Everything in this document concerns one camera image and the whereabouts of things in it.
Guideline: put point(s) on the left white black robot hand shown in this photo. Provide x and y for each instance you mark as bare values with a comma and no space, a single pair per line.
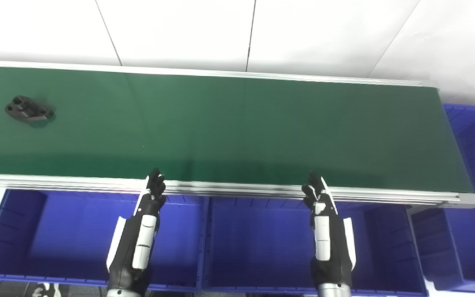
132,247

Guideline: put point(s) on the black flanged metal part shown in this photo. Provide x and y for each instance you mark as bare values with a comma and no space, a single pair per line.
28,109

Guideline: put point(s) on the green conveyor belt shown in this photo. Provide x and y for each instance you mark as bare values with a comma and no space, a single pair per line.
237,123

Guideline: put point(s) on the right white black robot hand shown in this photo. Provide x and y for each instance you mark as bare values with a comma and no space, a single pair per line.
332,251

